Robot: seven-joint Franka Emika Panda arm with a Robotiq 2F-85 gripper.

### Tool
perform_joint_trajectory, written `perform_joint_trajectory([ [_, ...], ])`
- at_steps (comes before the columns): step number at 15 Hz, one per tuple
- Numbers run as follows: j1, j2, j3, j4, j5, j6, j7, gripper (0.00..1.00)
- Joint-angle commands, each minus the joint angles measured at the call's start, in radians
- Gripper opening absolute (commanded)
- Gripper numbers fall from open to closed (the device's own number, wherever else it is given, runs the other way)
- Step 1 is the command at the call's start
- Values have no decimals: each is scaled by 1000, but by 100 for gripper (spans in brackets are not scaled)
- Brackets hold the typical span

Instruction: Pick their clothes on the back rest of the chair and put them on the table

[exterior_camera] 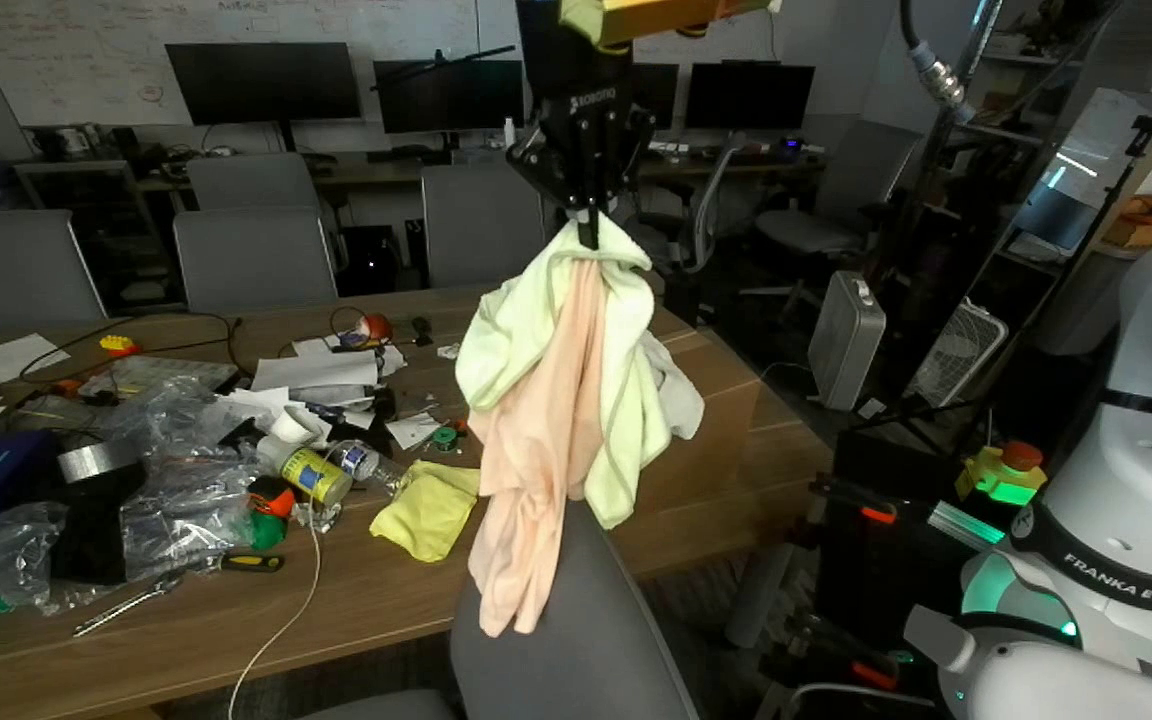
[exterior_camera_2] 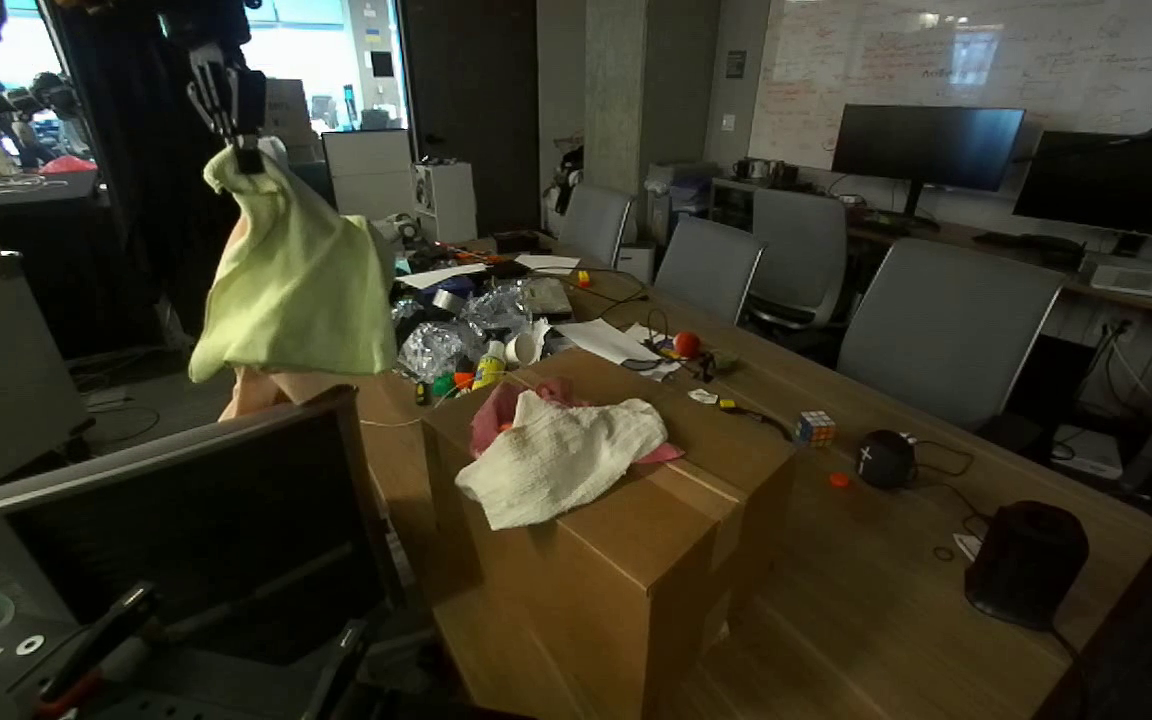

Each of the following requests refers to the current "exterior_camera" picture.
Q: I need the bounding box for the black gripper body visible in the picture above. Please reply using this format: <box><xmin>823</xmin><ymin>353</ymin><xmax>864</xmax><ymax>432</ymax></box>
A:
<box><xmin>526</xmin><ymin>81</ymin><xmax>646</xmax><ymax>161</ymax></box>

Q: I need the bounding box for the light green cloth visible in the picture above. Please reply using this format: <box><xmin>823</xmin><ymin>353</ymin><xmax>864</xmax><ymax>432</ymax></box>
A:
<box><xmin>453</xmin><ymin>216</ymin><xmax>688</xmax><ymax>536</ymax></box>

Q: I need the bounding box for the white towel cloth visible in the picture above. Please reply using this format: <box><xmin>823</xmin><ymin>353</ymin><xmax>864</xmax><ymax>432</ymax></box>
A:
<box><xmin>637</xmin><ymin>328</ymin><xmax>713</xmax><ymax>449</ymax></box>

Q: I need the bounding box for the peach cloth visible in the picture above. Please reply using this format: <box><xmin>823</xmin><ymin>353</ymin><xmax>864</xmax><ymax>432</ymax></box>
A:
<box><xmin>464</xmin><ymin>255</ymin><xmax>612</xmax><ymax>639</ymax></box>

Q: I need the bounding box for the grey office chair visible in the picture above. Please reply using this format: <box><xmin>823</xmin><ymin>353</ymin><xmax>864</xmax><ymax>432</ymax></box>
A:
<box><xmin>184</xmin><ymin>149</ymin><xmax>328</xmax><ymax>216</ymax></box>
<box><xmin>417</xmin><ymin>161</ymin><xmax>557</xmax><ymax>292</ymax></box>
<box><xmin>0</xmin><ymin>206</ymin><xmax>114</xmax><ymax>343</ymax></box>
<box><xmin>170</xmin><ymin>204</ymin><xmax>339</xmax><ymax>320</ymax></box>

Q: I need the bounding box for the black mesh office chair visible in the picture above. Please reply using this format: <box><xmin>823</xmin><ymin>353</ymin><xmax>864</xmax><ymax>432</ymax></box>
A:
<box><xmin>680</xmin><ymin>116</ymin><xmax>931</xmax><ymax>274</ymax></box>

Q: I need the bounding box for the dark grey swivel chair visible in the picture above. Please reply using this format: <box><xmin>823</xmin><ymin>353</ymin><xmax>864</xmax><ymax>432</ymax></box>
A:
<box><xmin>293</xmin><ymin>497</ymin><xmax>709</xmax><ymax>720</ymax></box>

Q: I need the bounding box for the black computer monitor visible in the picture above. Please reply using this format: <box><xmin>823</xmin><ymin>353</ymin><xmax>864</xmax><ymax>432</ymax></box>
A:
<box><xmin>683</xmin><ymin>57</ymin><xmax>820</xmax><ymax>135</ymax></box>
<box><xmin>373</xmin><ymin>51</ymin><xmax>526</xmax><ymax>135</ymax></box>
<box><xmin>165</xmin><ymin>40</ymin><xmax>362</xmax><ymax>130</ymax></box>
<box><xmin>625</xmin><ymin>60</ymin><xmax>683</xmax><ymax>130</ymax></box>

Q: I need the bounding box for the white tower heater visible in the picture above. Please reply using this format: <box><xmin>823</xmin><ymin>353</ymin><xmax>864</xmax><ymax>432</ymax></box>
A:
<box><xmin>803</xmin><ymin>268</ymin><xmax>892</xmax><ymax>417</ymax></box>

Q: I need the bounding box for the small white paper piece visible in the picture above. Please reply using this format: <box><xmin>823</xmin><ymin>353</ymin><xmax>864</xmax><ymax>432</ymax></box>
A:
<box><xmin>385</xmin><ymin>406</ymin><xmax>448</xmax><ymax>455</ymax></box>

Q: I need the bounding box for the white paper stack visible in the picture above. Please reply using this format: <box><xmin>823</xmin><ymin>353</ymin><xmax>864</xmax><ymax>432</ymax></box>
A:
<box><xmin>248</xmin><ymin>337</ymin><xmax>408</xmax><ymax>410</ymax></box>

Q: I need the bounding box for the yellow cloth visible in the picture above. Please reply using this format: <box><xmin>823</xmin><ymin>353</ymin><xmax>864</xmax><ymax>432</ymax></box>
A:
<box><xmin>362</xmin><ymin>455</ymin><xmax>488</xmax><ymax>568</ymax></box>

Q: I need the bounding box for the yellow labelled can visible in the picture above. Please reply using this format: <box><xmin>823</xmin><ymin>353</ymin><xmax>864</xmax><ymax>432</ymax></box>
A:
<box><xmin>276</xmin><ymin>442</ymin><xmax>355</xmax><ymax>507</ymax></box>

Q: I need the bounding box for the white grilled fan heater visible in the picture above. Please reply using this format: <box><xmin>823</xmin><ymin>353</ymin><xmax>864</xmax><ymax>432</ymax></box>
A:
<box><xmin>904</xmin><ymin>294</ymin><xmax>1013</xmax><ymax>410</ymax></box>

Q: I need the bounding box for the metal shelf rack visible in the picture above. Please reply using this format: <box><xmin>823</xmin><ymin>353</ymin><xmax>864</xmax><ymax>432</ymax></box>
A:
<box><xmin>961</xmin><ymin>0</ymin><xmax>1147</xmax><ymax>272</ymax></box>

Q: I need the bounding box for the small orange toy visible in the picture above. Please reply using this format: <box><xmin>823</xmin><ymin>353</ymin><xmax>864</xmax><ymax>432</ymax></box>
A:
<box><xmin>257</xmin><ymin>482</ymin><xmax>303</xmax><ymax>522</ymax></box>

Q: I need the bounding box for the green plastic toy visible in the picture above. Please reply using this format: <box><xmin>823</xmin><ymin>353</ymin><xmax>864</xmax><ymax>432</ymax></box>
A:
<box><xmin>235</xmin><ymin>512</ymin><xmax>294</xmax><ymax>555</ymax></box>

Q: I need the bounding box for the grey leaning panel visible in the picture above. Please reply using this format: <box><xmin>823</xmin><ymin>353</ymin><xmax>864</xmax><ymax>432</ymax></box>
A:
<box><xmin>1013</xmin><ymin>82</ymin><xmax>1147</xmax><ymax>260</ymax></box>

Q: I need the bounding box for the yellow emergency stop button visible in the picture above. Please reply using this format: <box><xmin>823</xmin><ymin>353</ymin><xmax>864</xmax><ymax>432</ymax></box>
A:
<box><xmin>956</xmin><ymin>437</ymin><xmax>1052</xmax><ymax>512</ymax></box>

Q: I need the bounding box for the green glowing tube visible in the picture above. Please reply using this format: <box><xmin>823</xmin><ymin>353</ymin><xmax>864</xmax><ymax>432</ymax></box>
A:
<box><xmin>926</xmin><ymin>497</ymin><xmax>1013</xmax><ymax>550</ymax></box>

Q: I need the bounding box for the black yellow utility tool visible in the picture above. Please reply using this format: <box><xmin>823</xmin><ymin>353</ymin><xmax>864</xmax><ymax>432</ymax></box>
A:
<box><xmin>221</xmin><ymin>549</ymin><xmax>287</xmax><ymax>574</ymax></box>

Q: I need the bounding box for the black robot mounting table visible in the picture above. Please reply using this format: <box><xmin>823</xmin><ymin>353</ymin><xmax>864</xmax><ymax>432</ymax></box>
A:
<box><xmin>810</xmin><ymin>423</ymin><xmax>1048</xmax><ymax>701</ymax></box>

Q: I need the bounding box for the clear plastic bag pile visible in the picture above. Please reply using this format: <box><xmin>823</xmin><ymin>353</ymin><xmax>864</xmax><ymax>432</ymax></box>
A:
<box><xmin>0</xmin><ymin>372</ymin><xmax>269</xmax><ymax>616</ymax></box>

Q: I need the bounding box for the blue bag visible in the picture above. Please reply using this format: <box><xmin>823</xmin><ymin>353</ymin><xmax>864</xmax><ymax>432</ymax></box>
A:
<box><xmin>0</xmin><ymin>426</ymin><xmax>65</xmax><ymax>526</ymax></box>

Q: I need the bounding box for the long wall desk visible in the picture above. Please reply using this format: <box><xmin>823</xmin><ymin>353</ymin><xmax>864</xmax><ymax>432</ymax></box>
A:
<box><xmin>10</xmin><ymin>139</ymin><xmax>820</xmax><ymax>193</ymax></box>

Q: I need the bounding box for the orange handled clamp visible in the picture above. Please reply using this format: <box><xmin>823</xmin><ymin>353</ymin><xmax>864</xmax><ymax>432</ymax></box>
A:
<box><xmin>847</xmin><ymin>661</ymin><xmax>904</xmax><ymax>695</ymax></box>
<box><xmin>852</xmin><ymin>497</ymin><xmax>904</xmax><ymax>531</ymax></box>

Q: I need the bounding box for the thin white cable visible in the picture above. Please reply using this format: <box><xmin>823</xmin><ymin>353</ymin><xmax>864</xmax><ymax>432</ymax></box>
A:
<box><xmin>221</xmin><ymin>497</ymin><xmax>328</xmax><ymax>720</ymax></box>

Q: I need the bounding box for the wall whiteboard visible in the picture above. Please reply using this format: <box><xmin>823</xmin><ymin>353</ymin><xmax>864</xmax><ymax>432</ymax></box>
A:
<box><xmin>0</xmin><ymin>0</ymin><xmax>526</xmax><ymax>130</ymax></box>

